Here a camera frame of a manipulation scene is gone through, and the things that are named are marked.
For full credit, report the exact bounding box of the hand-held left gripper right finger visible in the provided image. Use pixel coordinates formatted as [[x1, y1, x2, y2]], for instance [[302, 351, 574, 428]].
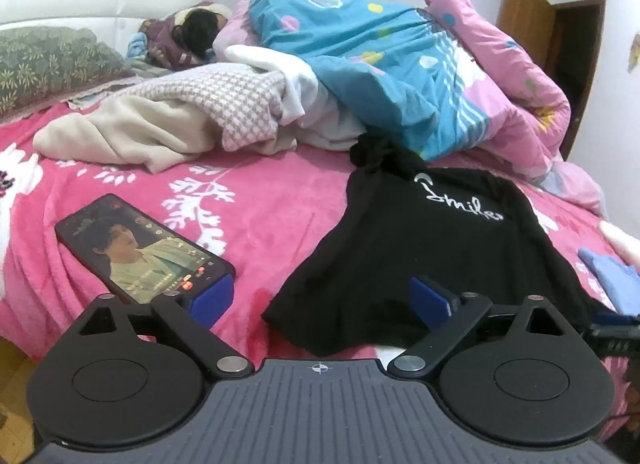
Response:
[[389, 275, 568, 381]]

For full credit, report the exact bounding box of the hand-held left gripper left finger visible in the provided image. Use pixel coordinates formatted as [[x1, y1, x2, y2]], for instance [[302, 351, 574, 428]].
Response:
[[75, 274, 253, 379]]

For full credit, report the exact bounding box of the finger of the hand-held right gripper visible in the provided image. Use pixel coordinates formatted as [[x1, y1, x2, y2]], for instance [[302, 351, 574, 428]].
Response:
[[582, 311, 640, 356]]

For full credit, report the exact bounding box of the black sweatshirt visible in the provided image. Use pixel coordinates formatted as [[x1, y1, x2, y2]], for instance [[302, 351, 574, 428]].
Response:
[[261, 133, 608, 351]]

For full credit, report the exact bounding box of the light blue garment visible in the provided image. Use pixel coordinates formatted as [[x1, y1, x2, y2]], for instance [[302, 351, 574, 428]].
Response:
[[577, 246, 640, 317]]

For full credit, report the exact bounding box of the cream folded garment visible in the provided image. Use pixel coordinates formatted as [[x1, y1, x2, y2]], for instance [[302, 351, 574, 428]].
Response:
[[597, 221, 640, 265]]

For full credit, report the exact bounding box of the pink floral blanket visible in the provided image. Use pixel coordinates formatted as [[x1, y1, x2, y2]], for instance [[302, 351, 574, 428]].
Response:
[[0, 94, 640, 445]]

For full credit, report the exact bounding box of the black smartphone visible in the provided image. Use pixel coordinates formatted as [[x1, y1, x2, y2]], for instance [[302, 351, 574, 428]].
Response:
[[54, 194, 236, 312]]

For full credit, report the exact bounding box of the beige garment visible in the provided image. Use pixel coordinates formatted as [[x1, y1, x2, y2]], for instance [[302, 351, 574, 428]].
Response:
[[34, 94, 296, 175]]

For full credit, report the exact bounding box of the white garment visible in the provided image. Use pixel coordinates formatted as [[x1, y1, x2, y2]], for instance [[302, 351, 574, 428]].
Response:
[[222, 44, 371, 152]]

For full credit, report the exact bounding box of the blue and pink quilt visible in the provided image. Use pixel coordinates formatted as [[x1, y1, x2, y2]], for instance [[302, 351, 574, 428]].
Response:
[[215, 0, 608, 217]]

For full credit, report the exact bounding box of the green floral pillow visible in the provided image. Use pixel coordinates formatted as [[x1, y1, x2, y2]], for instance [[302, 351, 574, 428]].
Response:
[[0, 26, 136, 120]]

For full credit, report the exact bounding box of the wooden door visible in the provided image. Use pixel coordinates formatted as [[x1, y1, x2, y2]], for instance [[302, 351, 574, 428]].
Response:
[[496, 0, 608, 95]]

